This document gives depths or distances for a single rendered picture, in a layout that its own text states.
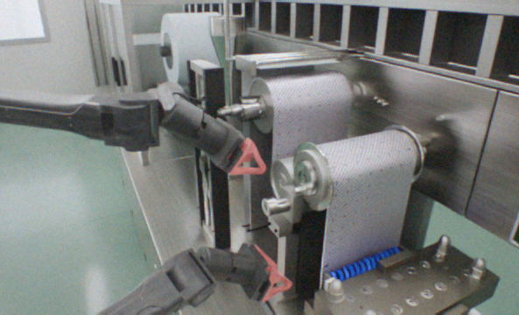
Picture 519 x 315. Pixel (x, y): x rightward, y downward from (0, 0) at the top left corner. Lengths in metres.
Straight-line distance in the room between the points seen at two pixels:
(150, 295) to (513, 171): 0.71
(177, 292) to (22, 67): 5.73
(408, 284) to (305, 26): 0.96
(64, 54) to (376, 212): 5.63
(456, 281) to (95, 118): 0.80
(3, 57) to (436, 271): 5.92
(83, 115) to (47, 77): 5.59
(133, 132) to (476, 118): 0.68
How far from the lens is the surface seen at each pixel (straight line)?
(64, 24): 6.07
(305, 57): 0.97
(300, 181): 0.78
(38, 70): 6.17
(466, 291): 0.92
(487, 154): 0.87
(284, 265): 0.90
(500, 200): 0.89
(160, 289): 0.59
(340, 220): 0.79
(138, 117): 0.56
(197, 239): 1.18
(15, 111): 0.66
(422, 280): 0.91
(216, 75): 0.90
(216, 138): 0.60
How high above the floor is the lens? 1.60
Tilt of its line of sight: 25 degrees down
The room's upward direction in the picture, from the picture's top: straight up
